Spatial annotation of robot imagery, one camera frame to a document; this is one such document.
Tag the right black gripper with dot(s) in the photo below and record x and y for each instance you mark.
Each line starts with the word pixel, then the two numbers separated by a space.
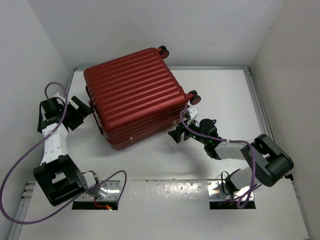
pixel 176 133

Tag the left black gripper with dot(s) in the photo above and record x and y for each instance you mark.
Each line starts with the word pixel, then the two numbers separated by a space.
pixel 79 116

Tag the red suitcase blue lining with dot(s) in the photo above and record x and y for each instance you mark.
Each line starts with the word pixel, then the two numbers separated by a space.
pixel 136 96

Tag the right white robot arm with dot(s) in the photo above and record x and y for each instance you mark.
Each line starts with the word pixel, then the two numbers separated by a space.
pixel 267 162

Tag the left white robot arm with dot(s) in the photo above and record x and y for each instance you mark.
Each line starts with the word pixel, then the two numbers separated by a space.
pixel 57 175

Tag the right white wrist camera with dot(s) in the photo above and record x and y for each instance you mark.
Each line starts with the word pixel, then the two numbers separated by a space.
pixel 190 115

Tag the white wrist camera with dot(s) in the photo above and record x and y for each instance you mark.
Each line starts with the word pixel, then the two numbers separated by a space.
pixel 58 96
pixel 190 115

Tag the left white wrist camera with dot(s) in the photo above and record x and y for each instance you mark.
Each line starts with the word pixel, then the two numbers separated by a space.
pixel 58 96

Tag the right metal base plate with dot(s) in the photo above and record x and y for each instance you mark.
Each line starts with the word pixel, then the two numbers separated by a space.
pixel 216 193

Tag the metal base plate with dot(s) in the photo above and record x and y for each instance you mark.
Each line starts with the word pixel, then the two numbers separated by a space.
pixel 216 193
pixel 108 192

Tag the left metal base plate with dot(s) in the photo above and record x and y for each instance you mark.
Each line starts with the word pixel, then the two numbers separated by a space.
pixel 108 192

